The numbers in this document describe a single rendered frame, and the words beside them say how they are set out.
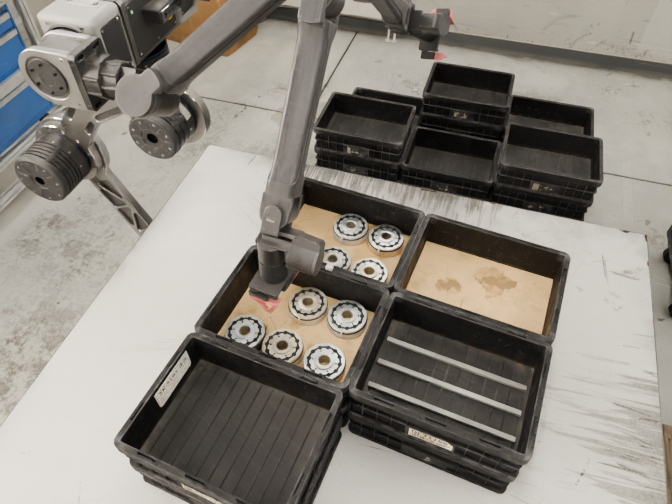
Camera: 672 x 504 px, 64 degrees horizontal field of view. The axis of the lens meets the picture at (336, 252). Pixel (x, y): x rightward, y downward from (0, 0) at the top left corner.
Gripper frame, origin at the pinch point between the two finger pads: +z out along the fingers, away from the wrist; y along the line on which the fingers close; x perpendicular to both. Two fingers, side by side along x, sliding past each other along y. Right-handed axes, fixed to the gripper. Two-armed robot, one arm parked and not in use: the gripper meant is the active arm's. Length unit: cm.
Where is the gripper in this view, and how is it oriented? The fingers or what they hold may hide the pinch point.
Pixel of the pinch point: (275, 298)
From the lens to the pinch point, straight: 119.4
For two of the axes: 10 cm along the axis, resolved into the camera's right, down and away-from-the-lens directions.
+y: 4.0, -6.9, 6.1
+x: -9.2, -3.3, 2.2
